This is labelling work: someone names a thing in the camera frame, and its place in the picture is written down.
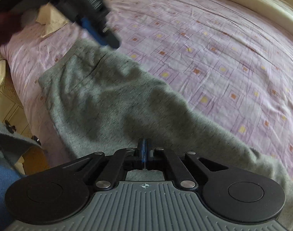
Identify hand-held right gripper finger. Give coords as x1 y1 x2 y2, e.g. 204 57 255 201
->
145 139 230 190
50 139 145 190

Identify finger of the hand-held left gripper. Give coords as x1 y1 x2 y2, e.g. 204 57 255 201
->
96 12 120 50
74 17 107 47

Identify grey speckled pants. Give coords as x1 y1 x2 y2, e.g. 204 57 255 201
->
38 38 293 227

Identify cream pillow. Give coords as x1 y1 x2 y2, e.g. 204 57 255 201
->
36 3 70 39

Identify bed with pink sheet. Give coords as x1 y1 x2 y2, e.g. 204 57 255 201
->
0 0 293 181

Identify cream nightstand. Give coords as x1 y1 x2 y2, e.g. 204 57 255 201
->
0 60 41 147

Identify person's grey sweater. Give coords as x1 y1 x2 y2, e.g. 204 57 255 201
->
0 118 42 165

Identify person's blue jeans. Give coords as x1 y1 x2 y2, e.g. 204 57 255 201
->
0 162 25 231

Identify cream duvet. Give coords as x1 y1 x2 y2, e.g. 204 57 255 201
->
204 0 293 50

